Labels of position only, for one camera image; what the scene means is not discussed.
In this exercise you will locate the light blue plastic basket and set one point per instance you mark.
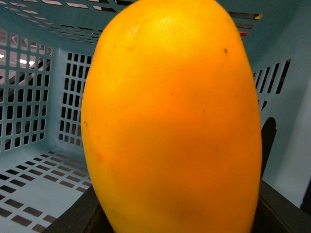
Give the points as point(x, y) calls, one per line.
point(46, 48)

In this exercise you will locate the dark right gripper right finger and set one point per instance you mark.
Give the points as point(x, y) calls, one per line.
point(275, 214)

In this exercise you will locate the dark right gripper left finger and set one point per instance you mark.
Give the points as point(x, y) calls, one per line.
point(84, 216)

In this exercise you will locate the yellow mango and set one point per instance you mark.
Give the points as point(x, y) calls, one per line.
point(170, 121)

